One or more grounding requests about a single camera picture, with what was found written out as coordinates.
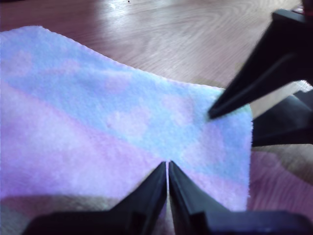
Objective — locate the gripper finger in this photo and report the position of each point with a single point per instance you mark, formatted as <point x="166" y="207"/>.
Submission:
<point x="276" y="56"/>
<point x="288" y="122"/>
<point x="149" y="195"/>
<point x="185" y="195"/>

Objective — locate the white pastel striped tea towel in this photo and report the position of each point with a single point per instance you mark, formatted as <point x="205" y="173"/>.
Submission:
<point x="97" y="110"/>

